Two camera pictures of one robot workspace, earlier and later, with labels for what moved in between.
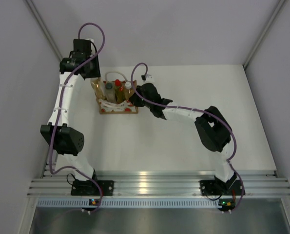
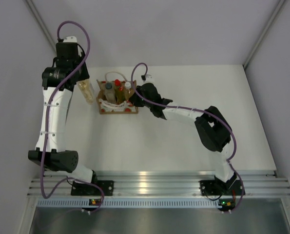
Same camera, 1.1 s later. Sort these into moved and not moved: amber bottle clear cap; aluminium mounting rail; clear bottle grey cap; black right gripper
Moved: amber bottle clear cap
Not moved: clear bottle grey cap; aluminium mounting rail; black right gripper
